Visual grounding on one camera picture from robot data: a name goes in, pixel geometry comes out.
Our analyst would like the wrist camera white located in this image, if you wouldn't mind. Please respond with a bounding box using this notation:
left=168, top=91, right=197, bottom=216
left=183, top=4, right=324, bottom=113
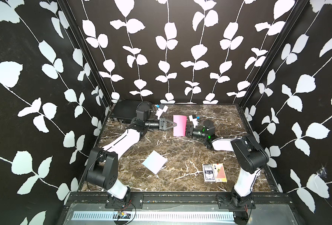
left=155, top=104, right=168, bottom=120
left=189, top=115, right=200, bottom=128

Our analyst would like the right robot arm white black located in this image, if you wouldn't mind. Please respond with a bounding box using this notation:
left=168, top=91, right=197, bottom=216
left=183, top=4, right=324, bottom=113
left=185, top=120, right=269, bottom=208

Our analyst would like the black front rail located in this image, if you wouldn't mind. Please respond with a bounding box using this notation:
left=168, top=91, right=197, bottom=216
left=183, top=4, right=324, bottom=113
left=65, top=192, right=292, bottom=211

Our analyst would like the small circuit board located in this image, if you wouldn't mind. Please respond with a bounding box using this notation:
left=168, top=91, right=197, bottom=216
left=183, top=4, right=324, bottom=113
left=114, top=211, right=131, bottom=220

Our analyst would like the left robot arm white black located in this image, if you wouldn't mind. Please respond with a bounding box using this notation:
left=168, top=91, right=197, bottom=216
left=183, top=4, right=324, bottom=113
left=84, top=102, right=177, bottom=203

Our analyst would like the playing card deck box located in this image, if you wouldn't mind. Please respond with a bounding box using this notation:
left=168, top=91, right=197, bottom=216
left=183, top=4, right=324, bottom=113
left=203, top=164, right=216, bottom=182

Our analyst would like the white square paper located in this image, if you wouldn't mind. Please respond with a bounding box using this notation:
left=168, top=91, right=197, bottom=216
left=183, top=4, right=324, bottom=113
left=142, top=151, right=167, bottom=175

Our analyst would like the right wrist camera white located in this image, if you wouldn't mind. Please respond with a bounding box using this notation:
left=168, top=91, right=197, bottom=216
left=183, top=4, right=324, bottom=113
left=189, top=115, right=200, bottom=128

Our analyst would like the red playing card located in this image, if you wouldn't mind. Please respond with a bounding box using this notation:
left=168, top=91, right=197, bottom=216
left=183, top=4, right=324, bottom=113
left=212, top=164, right=227, bottom=182

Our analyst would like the black case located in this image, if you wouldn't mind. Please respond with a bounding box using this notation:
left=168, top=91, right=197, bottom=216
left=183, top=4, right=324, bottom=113
left=109, top=99, right=142, bottom=124

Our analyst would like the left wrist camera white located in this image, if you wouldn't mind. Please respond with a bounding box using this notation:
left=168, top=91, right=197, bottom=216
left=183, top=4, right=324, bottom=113
left=155, top=104, right=168, bottom=120

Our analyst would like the white slotted cable duct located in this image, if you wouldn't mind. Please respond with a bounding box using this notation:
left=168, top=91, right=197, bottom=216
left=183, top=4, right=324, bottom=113
left=71, top=211, right=234, bottom=223

